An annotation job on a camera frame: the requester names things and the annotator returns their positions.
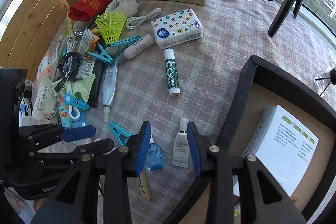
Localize silver grey tube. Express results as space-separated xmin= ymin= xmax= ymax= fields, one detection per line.
xmin=101 ymin=63 xmax=118 ymax=123

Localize green Mentholatum lip balm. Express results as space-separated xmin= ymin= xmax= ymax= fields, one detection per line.
xmin=163 ymin=48 xmax=181 ymax=96

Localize pink cosmetic tube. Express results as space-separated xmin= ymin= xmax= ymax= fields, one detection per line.
xmin=116 ymin=34 xmax=155 ymax=65

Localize yellow plastic shuttlecock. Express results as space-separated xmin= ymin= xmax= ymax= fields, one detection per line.
xmin=95 ymin=12 xmax=127 ymax=45

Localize fruit-print teal tube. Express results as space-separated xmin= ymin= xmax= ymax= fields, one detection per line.
xmin=57 ymin=96 xmax=72 ymax=128

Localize blue wrapped candy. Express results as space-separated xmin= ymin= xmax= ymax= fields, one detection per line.
xmin=145 ymin=143 xmax=166 ymax=171

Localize small white cream tube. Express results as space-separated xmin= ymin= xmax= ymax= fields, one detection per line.
xmin=171 ymin=118 xmax=190 ymax=168

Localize teal clothespin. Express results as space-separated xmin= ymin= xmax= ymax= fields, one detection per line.
xmin=109 ymin=122 xmax=132 ymax=146

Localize wooden clothespin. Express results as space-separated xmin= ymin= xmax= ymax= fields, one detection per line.
xmin=138 ymin=170 xmax=153 ymax=201

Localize blue white clip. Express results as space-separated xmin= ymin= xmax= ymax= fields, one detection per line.
xmin=63 ymin=80 xmax=89 ymax=121

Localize black wallet pouch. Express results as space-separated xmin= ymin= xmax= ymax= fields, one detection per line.
xmin=87 ymin=61 xmax=104 ymax=108

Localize white cardboard box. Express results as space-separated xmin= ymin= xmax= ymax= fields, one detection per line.
xmin=232 ymin=105 xmax=319 ymax=198

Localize black storage tray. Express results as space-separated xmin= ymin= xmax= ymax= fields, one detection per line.
xmin=166 ymin=55 xmax=335 ymax=223

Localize yellow snack packet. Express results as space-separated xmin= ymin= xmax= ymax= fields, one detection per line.
xmin=77 ymin=30 xmax=100 ymax=57

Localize star-patterned tissue pack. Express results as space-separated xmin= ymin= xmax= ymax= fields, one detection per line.
xmin=151 ymin=8 xmax=204 ymax=50

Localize red fabric pouch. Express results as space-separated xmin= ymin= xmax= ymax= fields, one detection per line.
xmin=68 ymin=0 xmax=113 ymax=22

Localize black coiled cable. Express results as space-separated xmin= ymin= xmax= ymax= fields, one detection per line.
xmin=57 ymin=52 xmax=83 ymax=83

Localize white coiled USB cable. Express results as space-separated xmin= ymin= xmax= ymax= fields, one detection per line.
xmin=126 ymin=7 xmax=162 ymax=30

